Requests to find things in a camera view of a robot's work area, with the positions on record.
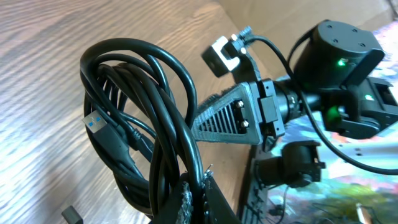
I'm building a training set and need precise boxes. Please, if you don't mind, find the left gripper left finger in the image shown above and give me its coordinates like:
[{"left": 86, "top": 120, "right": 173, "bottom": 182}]
[{"left": 154, "top": 174, "right": 193, "bottom": 224}]

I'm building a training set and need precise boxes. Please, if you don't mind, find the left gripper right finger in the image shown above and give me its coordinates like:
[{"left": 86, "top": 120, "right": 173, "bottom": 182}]
[{"left": 202, "top": 169, "right": 241, "bottom": 224}]

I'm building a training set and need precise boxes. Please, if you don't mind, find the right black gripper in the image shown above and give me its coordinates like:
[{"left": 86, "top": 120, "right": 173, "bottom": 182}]
[{"left": 191, "top": 47, "right": 299, "bottom": 145}]

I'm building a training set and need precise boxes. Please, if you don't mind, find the thin black usb cable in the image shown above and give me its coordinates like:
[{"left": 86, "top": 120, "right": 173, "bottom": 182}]
[{"left": 81, "top": 62, "right": 156, "bottom": 215}]

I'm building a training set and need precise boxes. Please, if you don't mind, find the thick black usb cable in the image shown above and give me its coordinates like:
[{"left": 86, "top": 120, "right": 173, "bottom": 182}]
[{"left": 79, "top": 37, "right": 206, "bottom": 215}]

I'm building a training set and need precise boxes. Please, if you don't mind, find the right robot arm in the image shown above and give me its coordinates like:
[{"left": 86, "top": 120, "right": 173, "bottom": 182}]
[{"left": 192, "top": 20, "right": 397, "bottom": 145}]

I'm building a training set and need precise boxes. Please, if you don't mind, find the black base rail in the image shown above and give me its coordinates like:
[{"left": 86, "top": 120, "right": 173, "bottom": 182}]
[{"left": 236, "top": 144, "right": 269, "bottom": 224}]

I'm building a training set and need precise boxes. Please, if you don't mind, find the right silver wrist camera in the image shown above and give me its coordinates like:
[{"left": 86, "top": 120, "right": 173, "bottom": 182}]
[{"left": 201, "top": 36, "right": 240, "bottom": 78}]

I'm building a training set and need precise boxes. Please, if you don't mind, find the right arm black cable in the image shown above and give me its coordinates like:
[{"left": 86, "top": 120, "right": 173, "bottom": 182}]
[{"left": 236, "top": 26, "right": 398, "bottom": 175}]

